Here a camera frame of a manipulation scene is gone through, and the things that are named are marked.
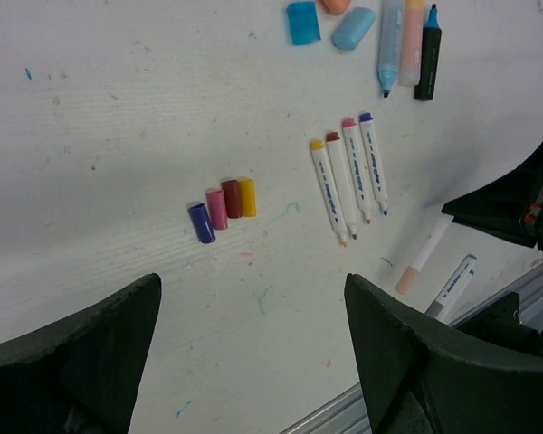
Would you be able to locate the black blue cap highlighter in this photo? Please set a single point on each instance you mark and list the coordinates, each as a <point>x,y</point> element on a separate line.
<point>431,43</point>

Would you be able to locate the dark red cap thin pen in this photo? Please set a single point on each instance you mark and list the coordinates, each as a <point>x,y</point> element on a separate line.
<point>339,163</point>

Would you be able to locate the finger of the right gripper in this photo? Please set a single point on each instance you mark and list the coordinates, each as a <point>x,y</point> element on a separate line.
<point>498,208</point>

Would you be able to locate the orange highlighter cap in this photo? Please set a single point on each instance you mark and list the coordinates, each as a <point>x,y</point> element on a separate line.
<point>336,7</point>

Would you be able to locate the grey cap thin pen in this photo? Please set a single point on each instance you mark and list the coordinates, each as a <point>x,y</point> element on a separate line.
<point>453,289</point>

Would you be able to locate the orange cap thin pen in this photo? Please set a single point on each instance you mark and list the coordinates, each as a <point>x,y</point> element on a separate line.
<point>412,272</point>

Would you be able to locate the yellow cap thin pen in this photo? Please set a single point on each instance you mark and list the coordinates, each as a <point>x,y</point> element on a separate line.
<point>327,184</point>

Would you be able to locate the pink cap thin pen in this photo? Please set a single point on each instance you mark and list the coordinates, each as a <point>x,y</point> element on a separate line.
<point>356,158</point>

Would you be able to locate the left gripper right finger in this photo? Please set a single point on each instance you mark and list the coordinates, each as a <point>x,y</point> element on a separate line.
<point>457,380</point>

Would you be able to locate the light blue highlighter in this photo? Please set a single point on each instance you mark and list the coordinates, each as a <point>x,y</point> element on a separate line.
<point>391,27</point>

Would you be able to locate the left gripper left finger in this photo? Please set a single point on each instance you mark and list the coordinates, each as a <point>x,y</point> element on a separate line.
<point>81,374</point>

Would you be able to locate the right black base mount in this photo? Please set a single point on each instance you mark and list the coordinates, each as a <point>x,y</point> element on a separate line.
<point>499,324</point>

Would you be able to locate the orange highlighter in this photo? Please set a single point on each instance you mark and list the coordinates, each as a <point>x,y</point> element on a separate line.
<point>411,53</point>

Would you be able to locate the purple cap thin pen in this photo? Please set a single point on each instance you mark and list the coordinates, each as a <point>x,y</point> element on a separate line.
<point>375,167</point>

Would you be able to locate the light blue highlighter cap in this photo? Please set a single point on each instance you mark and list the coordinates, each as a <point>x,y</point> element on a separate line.
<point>353,28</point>

